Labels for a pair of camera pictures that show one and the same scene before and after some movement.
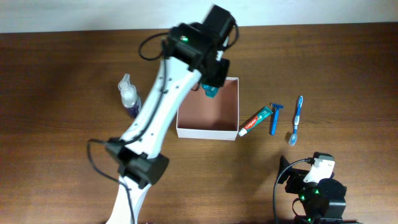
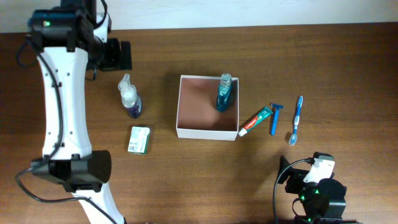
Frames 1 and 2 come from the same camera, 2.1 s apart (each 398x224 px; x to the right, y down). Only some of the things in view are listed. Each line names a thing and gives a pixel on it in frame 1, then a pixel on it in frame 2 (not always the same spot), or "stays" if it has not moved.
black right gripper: [294, 181] stays
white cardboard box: [199, 117] stays
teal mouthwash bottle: [211, 91] to [224, 93]
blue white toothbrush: [293, 139] stays
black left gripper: [218, 73] to [125, 55]
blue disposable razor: [277, 106] stays
